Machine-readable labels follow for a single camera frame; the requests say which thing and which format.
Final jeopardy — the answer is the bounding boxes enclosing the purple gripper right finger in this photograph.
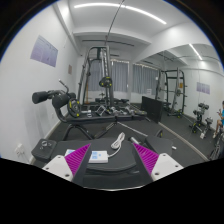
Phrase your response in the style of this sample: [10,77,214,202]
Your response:
[132,142,184,183]

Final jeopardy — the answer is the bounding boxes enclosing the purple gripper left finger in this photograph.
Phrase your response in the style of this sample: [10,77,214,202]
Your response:
[42,143,92,188]

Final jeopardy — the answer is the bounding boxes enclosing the white charger power bank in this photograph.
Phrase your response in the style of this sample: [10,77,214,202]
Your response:
[89,151,108,164]

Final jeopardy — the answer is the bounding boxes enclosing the black padded weight bench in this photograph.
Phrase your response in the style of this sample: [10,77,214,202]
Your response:
[30,137,174,190]

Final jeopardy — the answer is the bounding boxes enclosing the black flat panel board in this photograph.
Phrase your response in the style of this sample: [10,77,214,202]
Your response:
[141,96,163,123]

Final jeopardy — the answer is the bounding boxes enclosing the grey power rack machine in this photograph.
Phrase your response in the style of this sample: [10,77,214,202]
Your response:
[77,45,114,107]

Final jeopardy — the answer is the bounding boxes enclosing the grey window curtains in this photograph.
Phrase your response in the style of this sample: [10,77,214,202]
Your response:
[88,61,129,92]

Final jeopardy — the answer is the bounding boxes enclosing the ceiling strip light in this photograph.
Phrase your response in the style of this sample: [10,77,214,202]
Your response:
[73,2,168,26]

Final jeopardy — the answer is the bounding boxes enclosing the white charging cable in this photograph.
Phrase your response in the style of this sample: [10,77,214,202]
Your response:
[107,131,127,159]

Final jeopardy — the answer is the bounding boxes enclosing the white wall socket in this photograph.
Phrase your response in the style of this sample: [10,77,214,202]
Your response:
[15,143,25,156]

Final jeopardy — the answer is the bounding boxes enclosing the large wall mirror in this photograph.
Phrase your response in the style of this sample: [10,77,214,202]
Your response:
[132,43,224,160]

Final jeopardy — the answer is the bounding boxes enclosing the small brown wall plaque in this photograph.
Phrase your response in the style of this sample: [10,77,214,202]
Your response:
[68,65,72,75]

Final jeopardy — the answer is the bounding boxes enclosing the purple wall poster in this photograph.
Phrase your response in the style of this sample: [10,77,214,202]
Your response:
[30,35,58,67]

